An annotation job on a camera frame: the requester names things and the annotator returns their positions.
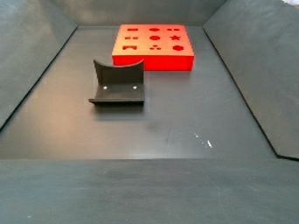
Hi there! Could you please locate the red shape-sorting block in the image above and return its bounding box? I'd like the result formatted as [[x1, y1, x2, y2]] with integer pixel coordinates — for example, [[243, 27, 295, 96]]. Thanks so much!
[[113, 24, 195, 71]]

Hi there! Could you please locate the black curved holder stand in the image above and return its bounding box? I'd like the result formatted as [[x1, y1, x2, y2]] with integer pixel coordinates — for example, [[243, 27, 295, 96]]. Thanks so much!
[[89, 60, 146, 105]]

